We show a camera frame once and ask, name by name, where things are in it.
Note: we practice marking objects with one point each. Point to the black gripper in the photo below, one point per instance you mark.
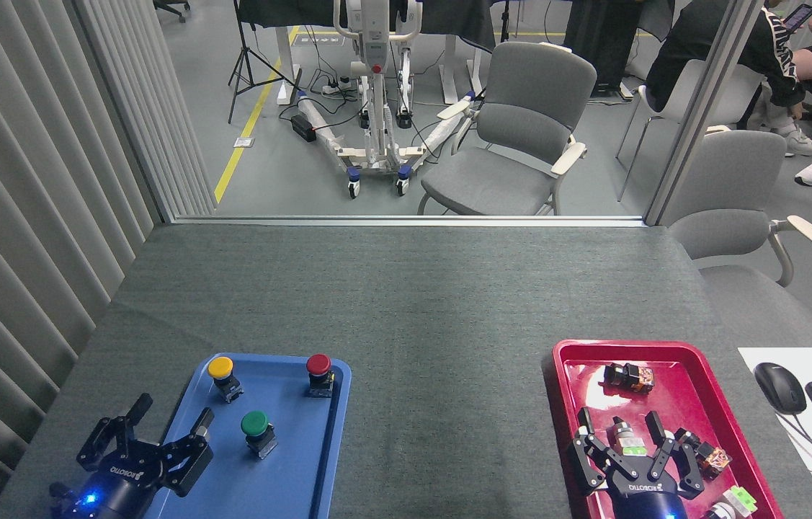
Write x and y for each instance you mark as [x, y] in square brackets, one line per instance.
[125, 486]
[647, 499]

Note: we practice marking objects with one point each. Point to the green push button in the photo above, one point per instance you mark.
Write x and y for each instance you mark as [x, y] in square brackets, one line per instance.
[255, 423]

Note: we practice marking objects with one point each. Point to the yellow push button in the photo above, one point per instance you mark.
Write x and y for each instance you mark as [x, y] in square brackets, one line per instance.
[220, 367]

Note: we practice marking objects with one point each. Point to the red push button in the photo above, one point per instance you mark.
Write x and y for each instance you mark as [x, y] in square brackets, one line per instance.
[318, 364]

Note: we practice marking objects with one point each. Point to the red plastic tray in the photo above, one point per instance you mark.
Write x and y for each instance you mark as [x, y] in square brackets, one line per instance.
[665, 404]

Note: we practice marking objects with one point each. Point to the blue plastic tray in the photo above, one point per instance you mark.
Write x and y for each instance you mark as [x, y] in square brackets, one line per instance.
[290, 476]

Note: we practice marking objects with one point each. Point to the black computer mouse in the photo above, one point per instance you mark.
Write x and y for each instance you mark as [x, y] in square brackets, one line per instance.
[780, 387]

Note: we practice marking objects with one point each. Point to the grey armchair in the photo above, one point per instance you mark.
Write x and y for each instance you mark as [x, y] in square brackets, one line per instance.
[730, 194]
[521, 130]

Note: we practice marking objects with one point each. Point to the black power brick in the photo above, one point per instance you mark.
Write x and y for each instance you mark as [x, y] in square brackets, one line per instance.
[302, 127]

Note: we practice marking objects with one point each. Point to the white chair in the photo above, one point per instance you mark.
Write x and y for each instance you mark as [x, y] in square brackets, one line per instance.
[679, 90]

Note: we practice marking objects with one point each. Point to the black tripod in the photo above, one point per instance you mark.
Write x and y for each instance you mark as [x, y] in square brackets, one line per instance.
[246, 65]

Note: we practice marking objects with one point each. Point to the white power strip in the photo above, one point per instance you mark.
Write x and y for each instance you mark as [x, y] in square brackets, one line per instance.
[333, 89]

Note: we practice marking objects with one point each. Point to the white wheeled stand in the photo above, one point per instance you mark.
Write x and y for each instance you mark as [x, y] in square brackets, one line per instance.
[375, 108]

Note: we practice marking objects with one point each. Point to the person in black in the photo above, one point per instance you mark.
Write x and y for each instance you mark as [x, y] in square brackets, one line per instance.
[773, 58]

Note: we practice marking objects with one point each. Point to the black office chair base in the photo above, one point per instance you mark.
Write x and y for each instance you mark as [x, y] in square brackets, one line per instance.
[174, 7]

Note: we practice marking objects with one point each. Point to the smartphone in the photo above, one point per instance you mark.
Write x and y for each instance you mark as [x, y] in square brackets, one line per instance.
[800, 16]

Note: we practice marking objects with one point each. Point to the silver green switch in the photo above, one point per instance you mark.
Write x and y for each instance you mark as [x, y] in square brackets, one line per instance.
[627, 438]

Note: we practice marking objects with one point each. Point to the black orange switch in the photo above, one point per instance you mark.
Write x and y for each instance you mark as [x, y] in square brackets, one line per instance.
[629, 377]
[710, 458]

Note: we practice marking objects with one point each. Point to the green white switch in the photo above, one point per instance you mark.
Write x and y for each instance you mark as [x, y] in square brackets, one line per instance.
[741, 499]

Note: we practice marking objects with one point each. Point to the silver post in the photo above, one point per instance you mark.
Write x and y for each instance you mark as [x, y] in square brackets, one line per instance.
[701, 108]

